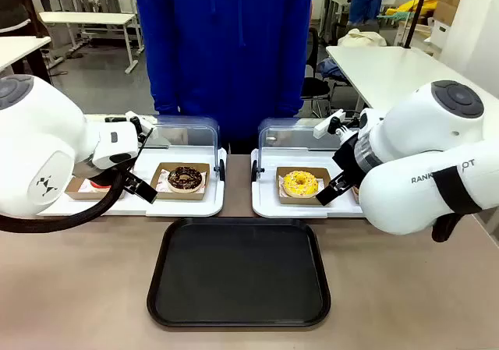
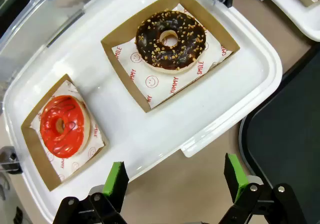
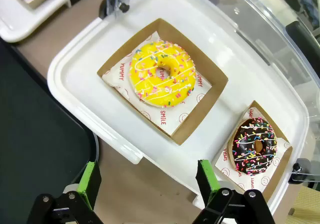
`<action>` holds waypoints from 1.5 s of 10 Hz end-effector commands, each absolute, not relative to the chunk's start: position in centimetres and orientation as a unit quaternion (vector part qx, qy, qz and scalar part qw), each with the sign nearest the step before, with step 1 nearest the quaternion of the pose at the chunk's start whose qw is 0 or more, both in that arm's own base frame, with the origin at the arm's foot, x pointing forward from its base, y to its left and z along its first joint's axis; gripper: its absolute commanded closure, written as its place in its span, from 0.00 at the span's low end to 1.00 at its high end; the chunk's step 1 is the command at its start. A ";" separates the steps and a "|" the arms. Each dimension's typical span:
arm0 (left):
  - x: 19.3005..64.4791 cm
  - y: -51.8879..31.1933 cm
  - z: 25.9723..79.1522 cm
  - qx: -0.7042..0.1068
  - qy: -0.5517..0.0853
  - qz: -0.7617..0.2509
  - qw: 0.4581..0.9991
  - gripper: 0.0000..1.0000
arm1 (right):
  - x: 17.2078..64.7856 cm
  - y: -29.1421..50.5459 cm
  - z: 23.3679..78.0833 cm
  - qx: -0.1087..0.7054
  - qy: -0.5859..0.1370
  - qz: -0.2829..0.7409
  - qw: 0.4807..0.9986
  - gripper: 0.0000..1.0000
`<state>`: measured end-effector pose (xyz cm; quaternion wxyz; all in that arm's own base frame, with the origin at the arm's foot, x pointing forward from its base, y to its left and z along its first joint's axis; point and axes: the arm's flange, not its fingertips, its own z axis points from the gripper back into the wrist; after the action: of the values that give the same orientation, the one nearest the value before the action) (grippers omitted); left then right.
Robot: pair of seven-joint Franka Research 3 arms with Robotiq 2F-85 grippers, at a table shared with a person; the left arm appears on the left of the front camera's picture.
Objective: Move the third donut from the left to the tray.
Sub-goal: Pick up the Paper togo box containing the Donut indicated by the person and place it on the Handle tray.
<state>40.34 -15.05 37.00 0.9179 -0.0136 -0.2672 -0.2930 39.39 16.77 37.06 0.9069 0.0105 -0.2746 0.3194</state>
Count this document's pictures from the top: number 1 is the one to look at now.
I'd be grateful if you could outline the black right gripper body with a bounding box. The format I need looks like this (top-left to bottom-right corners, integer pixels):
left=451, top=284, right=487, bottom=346
left=331, top=133, right=370, bottom=182

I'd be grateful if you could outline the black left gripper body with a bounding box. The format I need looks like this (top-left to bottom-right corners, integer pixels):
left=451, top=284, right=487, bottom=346
left=73, top=157, right=136, bottom=189

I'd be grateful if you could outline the white printed paper liner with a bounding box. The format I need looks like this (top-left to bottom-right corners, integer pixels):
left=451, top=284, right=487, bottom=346
left=278, top=173, right=325, bottom=197
left=155, top=168, right=207, bottom=193

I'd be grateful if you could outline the yellow sprinkled donut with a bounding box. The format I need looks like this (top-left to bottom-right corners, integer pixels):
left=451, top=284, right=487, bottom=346
left=282, top=170, right=319, bottom=199

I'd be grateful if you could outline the person's left forearm blue sleeve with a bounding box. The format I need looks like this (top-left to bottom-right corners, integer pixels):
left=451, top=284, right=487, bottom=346
left=272, top=45, right=309, bottom=118

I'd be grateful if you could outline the person's right forearm blue sleeve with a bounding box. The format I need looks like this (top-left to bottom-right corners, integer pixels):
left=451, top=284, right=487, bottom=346
left=146, top=45, right=182, bottom=116

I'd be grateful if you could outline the red glazed donut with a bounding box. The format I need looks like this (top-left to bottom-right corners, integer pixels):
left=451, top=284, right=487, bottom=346
left=87, top=179, right=115, bottom=192

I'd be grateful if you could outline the pink donut in box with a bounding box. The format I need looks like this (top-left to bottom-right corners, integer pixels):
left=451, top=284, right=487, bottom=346
left=64, top=176, right=126, bottom=201

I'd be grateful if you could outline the chocolate glazed donut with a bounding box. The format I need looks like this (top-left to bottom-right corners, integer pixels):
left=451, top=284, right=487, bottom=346
left=167, top=165, right=204, bottom=194

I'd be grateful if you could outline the black serving tray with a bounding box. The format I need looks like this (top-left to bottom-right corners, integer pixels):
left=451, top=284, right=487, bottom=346
left=147, top=217, right=332, bottom=331

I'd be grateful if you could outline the white display case base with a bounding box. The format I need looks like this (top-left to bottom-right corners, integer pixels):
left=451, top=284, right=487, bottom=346
left=38, top=147, right=227, bottom=217

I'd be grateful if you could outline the right white display case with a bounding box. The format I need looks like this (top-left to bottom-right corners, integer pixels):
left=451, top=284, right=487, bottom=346
left=251, top=147, right=366, bottom=219

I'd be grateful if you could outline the clear display case lid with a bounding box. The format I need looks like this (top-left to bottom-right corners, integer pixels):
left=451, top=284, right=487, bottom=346
left=83, top=114, right=222, bottom=161
left=257, top=116, right=352, bottom=153

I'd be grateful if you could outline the black office chair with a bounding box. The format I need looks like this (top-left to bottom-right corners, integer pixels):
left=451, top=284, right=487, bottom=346
left=302, top=26, right=333, bottom=118

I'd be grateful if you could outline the blue cloth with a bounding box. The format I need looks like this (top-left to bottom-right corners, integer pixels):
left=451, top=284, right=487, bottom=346
left=316, top=59, right=345, bottom=81

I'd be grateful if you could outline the large white table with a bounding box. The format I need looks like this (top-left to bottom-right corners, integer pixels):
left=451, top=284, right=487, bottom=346
left=325, top=45, right=499, bottom=114

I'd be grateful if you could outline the cream cloth bag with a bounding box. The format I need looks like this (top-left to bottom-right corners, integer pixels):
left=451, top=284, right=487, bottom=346
left=337, top=28, right=388, bottom=48

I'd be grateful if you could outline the white storage box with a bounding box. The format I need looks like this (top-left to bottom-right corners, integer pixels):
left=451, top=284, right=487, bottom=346
left=427, top=17, right=450, bottom=57

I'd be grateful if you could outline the black stand pole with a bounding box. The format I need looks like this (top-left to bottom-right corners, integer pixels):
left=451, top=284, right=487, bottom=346
left=403, top=0, right=435, bottom=50

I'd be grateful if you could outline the white table with black leg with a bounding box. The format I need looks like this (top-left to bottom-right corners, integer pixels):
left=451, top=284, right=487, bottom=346
left=0, top=36, right=54, bottom=87

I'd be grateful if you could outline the bystander in blue jeans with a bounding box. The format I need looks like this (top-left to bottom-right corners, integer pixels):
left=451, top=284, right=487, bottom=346
left=346, top=0, right=402, bottom=26

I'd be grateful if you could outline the white bench table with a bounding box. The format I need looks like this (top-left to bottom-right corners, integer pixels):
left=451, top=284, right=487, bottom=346
left=38, top=12, right=139, bottom=74

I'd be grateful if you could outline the person in blue hoodie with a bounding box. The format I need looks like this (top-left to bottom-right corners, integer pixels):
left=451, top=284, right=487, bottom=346
left=134, top=0, right=313, bottom=155

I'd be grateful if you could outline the yellow bundle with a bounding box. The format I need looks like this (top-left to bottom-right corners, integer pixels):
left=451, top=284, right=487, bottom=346
left=397, top=0, right=444, bottom=18

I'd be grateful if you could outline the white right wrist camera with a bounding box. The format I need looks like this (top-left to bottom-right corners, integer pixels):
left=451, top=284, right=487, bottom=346
left=313, top=109, right=362, bottom=140

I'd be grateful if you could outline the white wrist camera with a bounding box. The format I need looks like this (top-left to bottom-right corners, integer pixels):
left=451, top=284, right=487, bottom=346
left=313, top=109, right=362, bottom=140
left=124, top=111, right=158, bottom=135

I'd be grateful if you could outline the black corrugated cable hose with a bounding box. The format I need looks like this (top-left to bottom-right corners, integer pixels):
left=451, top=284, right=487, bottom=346
left=0, top=169, right=128, bottom=234

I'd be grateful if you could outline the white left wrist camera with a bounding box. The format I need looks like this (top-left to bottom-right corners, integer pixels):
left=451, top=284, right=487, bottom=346
left=124, top=111, right=158, bottom=135

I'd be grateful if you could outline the black strap on arm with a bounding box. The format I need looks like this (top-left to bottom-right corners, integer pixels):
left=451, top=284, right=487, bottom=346
left=430, top=165, right=485, bottom=215

